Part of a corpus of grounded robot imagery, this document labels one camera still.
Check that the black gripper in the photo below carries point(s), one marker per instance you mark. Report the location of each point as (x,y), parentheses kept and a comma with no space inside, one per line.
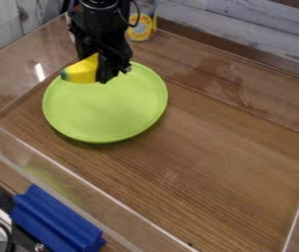
(97,25)

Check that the green round plate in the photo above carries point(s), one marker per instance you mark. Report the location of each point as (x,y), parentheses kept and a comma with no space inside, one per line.
(105,113)

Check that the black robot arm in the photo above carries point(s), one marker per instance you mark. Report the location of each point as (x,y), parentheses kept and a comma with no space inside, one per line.
(97,24)

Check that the clear acrylic tray wall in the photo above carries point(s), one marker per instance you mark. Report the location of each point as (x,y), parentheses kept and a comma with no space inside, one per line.
(127,231)

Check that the yellow toy banana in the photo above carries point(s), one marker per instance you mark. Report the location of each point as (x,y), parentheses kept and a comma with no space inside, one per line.
(82,71)

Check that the blue plastic block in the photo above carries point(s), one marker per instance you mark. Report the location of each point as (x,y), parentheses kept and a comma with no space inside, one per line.
(53,224)

